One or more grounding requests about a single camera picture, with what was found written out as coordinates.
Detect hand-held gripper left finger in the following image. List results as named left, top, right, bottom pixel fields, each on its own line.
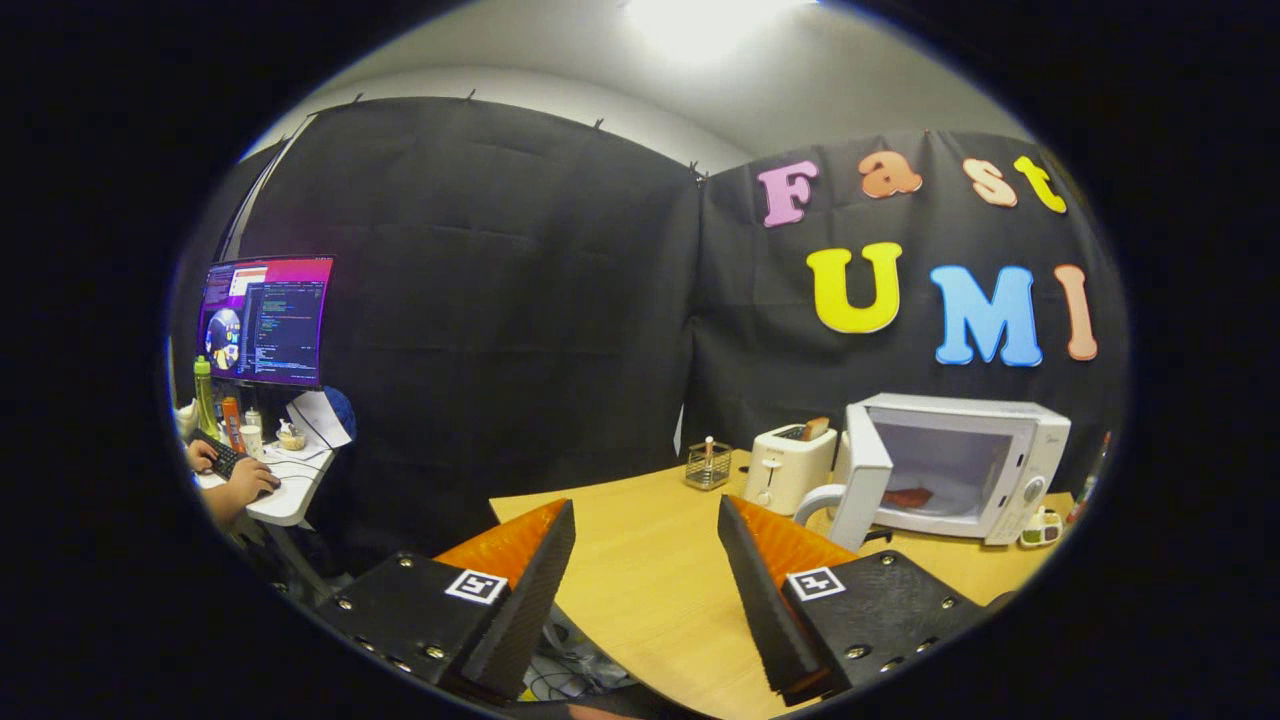
left=318, top=498, right=578, bottom=706

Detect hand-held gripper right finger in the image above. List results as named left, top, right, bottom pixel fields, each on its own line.
left=717, top=494, right=991, bottom=706

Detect white toaster oven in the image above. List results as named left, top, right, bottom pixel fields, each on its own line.
left=795, top=393, right=1072, bottom=552

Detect white bread toaster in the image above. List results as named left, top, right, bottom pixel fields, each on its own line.
left=743, top=424, right=839, bottom=516

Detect white desk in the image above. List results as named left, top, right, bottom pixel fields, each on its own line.
left=195, top=440, right=336, bottom=528

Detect white paper sheet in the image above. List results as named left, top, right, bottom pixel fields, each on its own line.
left=287, top=386, right=357, bottom=450

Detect black backdrop cloth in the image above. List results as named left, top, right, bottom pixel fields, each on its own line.
left=170, top=97, right=1131, bottom=581

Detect black keyboard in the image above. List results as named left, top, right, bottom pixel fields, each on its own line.
left=205, top=437, right=251, bottom=481

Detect clear plastic water bottle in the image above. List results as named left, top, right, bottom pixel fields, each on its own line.
left=1066, top=432, right=1113, bottom=527

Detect green bottle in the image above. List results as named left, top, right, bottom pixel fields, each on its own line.
left=193, top=356, right=220, bottom=439

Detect computer monitor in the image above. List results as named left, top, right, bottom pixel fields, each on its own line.
left=197, top=255, right=335, bottom=389

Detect grey cable bundle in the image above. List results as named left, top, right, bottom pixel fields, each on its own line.
left=525, top=605, right=641, bottom=701

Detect wire mesh basket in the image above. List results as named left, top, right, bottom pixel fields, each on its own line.
left=685, top=441, right=733, bottom=491

